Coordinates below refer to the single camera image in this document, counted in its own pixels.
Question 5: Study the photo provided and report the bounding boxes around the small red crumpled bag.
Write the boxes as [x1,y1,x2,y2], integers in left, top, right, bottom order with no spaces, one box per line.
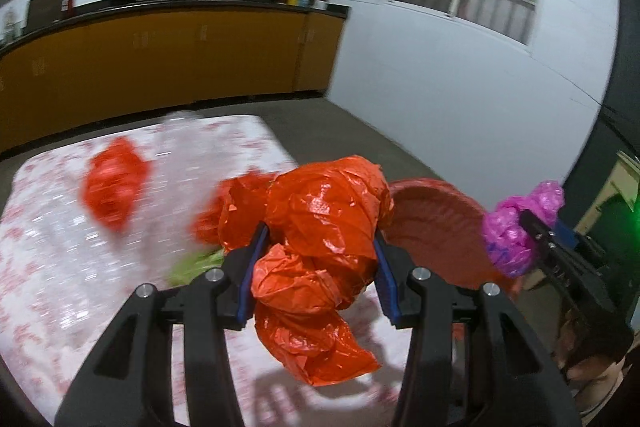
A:
[81,136,151,233]

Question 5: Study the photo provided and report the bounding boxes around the white cup on counter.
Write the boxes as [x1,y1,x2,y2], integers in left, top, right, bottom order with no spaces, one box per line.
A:
[312,0,328,11]

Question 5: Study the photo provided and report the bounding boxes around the red plastic trash basket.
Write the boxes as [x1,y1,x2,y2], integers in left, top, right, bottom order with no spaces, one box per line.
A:
[383,178,522,299]

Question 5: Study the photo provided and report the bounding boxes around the red bottle on counter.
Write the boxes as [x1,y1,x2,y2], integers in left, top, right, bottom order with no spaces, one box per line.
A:
[64,0,75,17]

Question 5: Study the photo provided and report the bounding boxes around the orange lower kitchen cabinets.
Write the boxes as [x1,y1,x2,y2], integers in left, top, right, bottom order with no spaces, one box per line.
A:
[1,2,348,150]

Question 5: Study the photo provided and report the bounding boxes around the dark cutting board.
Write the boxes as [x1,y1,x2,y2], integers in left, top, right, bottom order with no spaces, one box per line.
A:
[25,0,63,34]

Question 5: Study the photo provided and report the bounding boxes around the person's right hand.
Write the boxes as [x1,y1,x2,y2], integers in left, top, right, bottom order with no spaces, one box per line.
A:
[552,311,625,426]

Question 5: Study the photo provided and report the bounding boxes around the magenta plastic bag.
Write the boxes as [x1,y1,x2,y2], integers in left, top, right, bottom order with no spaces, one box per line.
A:
[482,181,565,279]

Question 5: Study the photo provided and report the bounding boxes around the yellow-green plastic bag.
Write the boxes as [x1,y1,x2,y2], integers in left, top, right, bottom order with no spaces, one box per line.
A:
[166,248,224,286]

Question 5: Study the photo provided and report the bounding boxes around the large orange plastic bag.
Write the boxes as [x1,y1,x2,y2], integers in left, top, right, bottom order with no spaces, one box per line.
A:
[191,156,394,387]

